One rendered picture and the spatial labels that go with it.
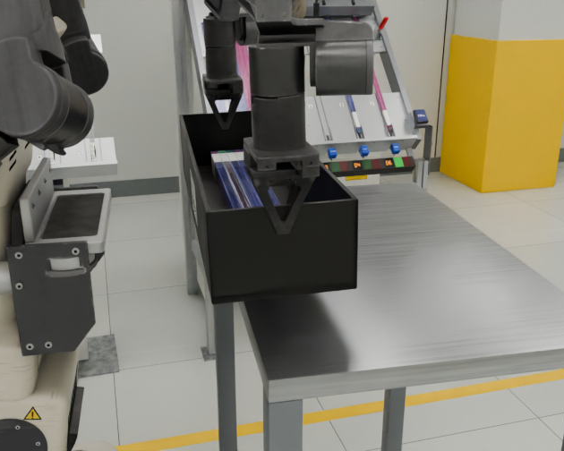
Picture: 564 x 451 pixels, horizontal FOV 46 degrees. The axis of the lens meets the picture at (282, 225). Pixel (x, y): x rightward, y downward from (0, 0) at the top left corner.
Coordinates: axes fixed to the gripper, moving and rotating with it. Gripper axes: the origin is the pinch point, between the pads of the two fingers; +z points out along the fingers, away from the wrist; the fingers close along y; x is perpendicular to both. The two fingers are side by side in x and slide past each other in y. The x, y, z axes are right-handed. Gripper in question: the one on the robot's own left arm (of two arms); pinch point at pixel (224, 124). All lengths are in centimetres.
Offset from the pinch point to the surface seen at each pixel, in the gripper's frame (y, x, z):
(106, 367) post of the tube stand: 73, 36, 94
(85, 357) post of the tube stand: 79, 43, 93
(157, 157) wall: 269, 14, 76
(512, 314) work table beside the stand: -54, -31, 16
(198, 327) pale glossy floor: 96, 4, 97
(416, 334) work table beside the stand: -57, -17, 15
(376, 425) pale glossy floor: 27, -42, 97
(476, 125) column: 243, -178, 63
